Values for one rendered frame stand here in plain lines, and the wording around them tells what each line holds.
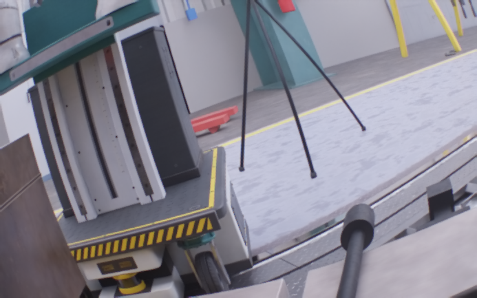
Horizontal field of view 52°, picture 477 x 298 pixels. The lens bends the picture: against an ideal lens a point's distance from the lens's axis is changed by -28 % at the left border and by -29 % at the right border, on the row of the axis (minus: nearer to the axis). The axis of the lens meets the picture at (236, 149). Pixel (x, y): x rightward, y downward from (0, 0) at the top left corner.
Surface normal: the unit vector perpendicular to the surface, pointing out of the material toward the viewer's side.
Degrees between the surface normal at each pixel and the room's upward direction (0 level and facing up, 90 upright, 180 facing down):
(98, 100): 90
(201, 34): 90
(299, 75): 90
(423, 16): 90
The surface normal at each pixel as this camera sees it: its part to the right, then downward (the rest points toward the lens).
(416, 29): 0.31, 0.06
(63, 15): 0.02, 0.17
